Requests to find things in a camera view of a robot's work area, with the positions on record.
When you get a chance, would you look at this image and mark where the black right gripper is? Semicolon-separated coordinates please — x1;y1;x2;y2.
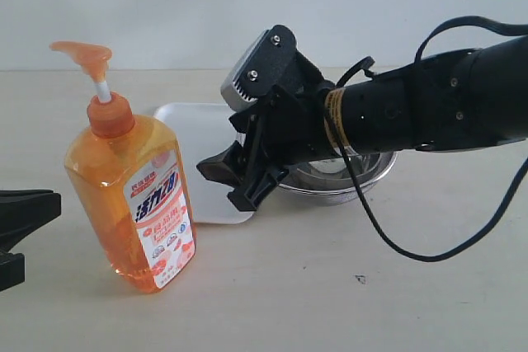
196;50;337;210

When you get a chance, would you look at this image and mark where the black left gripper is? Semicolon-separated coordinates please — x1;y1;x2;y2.
0;190;61;291

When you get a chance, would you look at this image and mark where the orange dish soap pump bottle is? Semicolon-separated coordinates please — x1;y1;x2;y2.
50;40;196;293

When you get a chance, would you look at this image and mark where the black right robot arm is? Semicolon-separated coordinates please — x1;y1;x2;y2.
197;37;527;212

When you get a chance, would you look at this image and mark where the small stainless steel bowl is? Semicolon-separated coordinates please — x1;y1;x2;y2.
285;154;381;190

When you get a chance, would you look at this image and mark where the white rectangular tray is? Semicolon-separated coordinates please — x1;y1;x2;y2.
153;101;255;226

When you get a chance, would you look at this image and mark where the steel mesh colander basket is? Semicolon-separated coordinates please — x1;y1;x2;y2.
279;152;397;206

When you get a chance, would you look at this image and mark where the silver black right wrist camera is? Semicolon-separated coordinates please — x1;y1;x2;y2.
220;25;297;112

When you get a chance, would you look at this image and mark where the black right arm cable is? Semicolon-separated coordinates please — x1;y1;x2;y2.
323;15;528;263

